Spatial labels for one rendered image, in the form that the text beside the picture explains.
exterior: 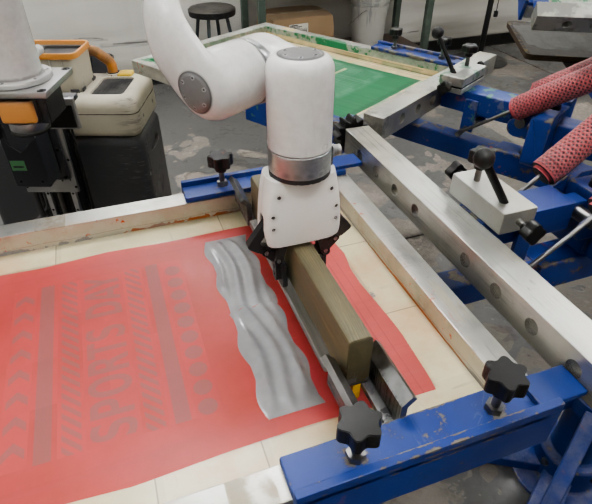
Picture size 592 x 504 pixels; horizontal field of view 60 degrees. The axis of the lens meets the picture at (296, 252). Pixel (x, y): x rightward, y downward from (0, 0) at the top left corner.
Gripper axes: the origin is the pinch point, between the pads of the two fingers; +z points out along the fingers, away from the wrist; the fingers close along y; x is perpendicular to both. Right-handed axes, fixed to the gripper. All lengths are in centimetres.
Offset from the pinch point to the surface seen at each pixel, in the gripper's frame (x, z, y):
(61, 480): 17.5, 5.9, 32.4
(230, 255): -12.4, 5.2, 7.1
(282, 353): 9.5, 5.4, 5.8
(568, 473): 10, 78, -68
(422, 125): -53, 9, -53
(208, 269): -10.9, 5.9, 11.0
